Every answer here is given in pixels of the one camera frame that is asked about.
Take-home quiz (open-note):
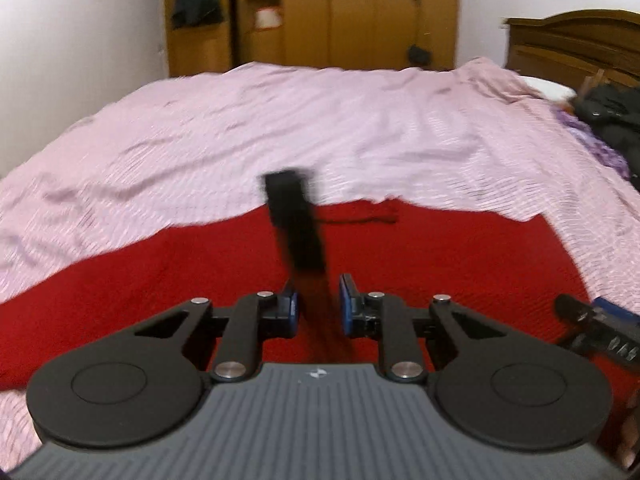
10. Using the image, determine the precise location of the wooden headboard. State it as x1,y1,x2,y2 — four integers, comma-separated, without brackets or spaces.
502,9,640,93

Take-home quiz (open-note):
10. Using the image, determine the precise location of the pink checked bedsheet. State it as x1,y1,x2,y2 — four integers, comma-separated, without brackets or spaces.
0,57,640,456

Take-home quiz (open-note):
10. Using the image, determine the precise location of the red knitted sweater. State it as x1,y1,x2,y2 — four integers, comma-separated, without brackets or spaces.
0,200,640,461

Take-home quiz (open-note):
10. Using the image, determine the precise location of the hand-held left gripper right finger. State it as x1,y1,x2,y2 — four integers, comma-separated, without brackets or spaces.
339,274,508,385

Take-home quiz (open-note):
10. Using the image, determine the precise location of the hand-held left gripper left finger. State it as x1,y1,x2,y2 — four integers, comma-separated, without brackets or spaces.
134,282,301,385

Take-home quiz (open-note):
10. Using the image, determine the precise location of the white box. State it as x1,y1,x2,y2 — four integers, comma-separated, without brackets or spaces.
254,7,282,29

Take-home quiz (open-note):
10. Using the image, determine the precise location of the black strap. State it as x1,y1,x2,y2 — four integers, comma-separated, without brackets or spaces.
262,171,333,363

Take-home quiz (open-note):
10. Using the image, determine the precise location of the white pillow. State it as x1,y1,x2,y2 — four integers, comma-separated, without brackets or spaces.
520,76,577,107

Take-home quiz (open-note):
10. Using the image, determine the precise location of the wooden wardrobe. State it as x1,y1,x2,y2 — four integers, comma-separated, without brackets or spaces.
164,0,460,78

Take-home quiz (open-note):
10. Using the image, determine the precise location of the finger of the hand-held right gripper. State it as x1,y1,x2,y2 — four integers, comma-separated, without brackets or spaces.
554,294,640,362

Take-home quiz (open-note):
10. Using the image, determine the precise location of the black clothes pile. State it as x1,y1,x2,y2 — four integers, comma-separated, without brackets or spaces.
570,82,640,191

